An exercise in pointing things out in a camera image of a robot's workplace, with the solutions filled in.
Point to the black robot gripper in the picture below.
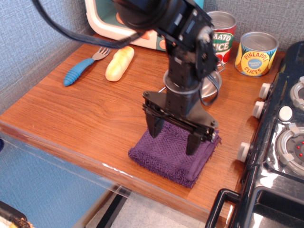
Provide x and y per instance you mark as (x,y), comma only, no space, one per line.
(183,111)

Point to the yellow toy bread roll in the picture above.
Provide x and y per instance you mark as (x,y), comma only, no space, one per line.
(119,64)

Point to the purple cloth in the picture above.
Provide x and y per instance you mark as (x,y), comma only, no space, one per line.
(166,155)

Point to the black toy stove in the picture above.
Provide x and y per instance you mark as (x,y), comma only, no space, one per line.
(272,184)

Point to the teal toy microwave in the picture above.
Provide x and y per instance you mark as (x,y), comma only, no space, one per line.
(104,19)

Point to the tomato sauce can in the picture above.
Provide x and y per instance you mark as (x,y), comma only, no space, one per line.
(224,27)

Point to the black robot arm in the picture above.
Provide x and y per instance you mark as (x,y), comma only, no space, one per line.
(170,18)

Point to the small steel bowl with handles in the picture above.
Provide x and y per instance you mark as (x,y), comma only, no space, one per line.
(209,86)

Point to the pineapple slices can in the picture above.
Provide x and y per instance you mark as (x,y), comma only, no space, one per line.
(256,53)

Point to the blue handled toy fork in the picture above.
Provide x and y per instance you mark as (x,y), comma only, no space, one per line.
(75,72)

